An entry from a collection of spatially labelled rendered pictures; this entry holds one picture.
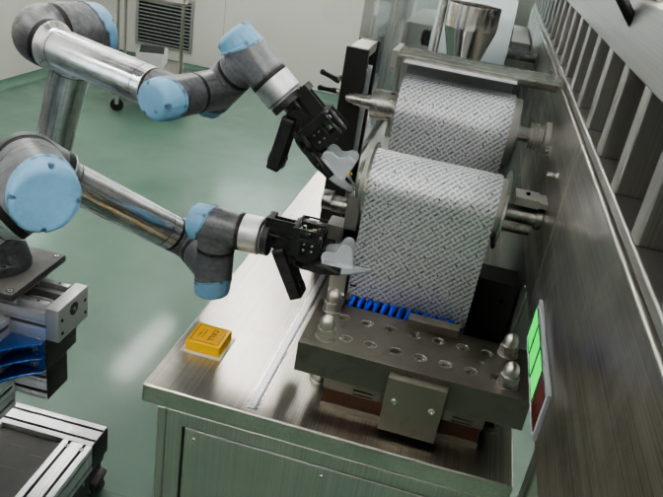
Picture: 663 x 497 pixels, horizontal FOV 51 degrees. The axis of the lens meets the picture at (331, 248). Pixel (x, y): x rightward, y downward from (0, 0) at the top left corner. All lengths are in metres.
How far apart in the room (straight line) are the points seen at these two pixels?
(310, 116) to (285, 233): 0.22
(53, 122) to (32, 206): 0.55
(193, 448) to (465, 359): 0.52
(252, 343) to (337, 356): 0.27
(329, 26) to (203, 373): 5.86
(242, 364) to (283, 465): 0.21
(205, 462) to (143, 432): 1.21
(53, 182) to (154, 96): 0.23
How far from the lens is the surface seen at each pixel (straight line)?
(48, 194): 1.18
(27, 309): 1.78
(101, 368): 2.83
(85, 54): 1.39
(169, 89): 1.23
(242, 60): 1.29
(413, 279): 1.32
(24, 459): 2.19
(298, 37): 7.06
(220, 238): 1.35
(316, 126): 1.28
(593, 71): 1.29
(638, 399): 0.59
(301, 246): 1.31
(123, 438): 2.53
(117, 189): 1.40
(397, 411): 1.21
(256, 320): 1.48
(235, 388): 1.29
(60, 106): 1.68
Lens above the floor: 1.70
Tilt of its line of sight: 26 degrees down
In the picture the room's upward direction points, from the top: 10 degrees clockwise
